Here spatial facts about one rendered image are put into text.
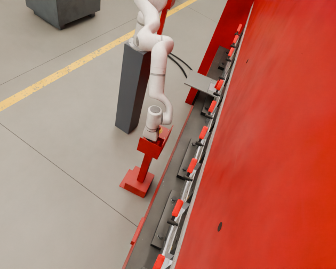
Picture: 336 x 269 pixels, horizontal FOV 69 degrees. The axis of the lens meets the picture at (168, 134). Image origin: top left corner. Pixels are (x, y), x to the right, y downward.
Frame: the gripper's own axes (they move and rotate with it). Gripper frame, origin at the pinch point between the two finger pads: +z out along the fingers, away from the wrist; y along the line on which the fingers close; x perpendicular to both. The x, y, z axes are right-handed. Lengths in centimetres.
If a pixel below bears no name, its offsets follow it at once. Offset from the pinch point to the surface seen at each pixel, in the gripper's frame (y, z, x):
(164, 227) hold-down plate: -31, -14, 54
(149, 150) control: -2.5, 1.8, 4.9
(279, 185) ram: -41, -108, 79
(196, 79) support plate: -12, -25, -51
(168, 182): -23.9, -11.5, 29.2
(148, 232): -25, -11, 59
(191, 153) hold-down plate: -29.3, -13.9, 6.0
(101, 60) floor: 125, 64, -140
